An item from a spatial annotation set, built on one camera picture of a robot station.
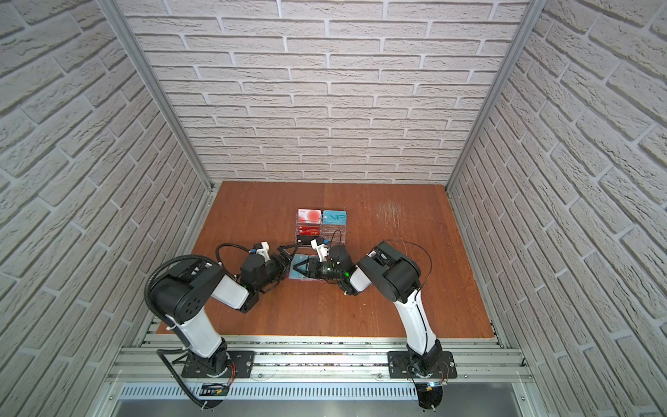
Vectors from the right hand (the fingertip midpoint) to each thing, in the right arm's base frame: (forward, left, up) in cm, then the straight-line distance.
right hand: (296, 267), depth 89 cm
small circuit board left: (-33, +24, -7) cm, 41 cm away
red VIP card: (+14, -5, +2) cm, 15 cm away
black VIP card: (+11, -3, +1) cm, 11 cm away
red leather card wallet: (-4, -4, -2) cm, 6 cm away
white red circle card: (+19, -5, +5) cm, 20 cm away
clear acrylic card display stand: (+17, -13, 0) cm, 21 cm away
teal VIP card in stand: (+17, -15, +5) cm, 23 cm away
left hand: (+5, -1, +3) cm, 6 cm away
